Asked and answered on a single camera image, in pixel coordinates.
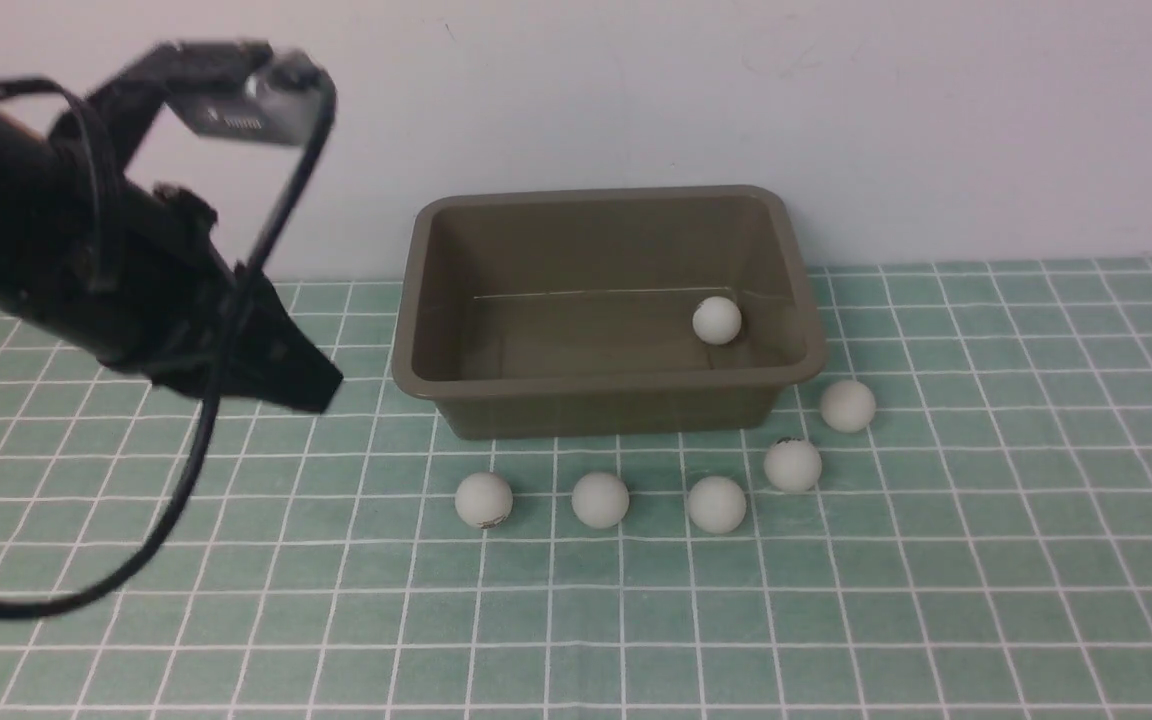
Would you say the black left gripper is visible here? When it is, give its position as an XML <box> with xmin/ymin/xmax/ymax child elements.
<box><xmin>56</xmin><ymin>183</ymin><xmax>343</xmax><ymax>414</ymax></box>

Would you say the white ping-pong ball with logo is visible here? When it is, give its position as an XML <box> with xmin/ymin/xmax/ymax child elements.
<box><xmin>454</xmin><ymin>471</ymin><xmax>515</xmax><ymax>530</ymax></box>

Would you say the white ping-pong ball with mark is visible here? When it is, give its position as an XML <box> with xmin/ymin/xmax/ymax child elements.
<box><xmin>763</xmin><ymin>437</ymin><xmax>823</xmax><ymax>493</ymax></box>

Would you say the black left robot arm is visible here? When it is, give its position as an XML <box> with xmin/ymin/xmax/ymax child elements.
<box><xmin>0</xmin><ymin>113</ymin><xmax>247</xmax><ymax>397</ymax></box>

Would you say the olive green plastic bin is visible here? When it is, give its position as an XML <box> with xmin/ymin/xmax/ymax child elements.
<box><xmin>392</xmin><ymin>184</ymin><xmax>828</xmax><ymax>439</ymax></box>

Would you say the green checkered tablecloth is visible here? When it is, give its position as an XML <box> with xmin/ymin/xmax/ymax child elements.
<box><xmin>0</xmin><ymin>258</ymin><xmax>1152</xmax><ymax>719</ymax></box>

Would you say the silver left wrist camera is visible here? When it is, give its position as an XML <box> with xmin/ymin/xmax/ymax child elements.
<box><xmin>166</xmin><ymin>41</ymin><xmax>338</xmax><ymax>149</ymax></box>

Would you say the black left camera cable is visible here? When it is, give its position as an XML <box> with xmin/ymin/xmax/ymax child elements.
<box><xmin>0</xmin><ymin>75</ymin><xmax>339</xmax><ymax>617</ymax></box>

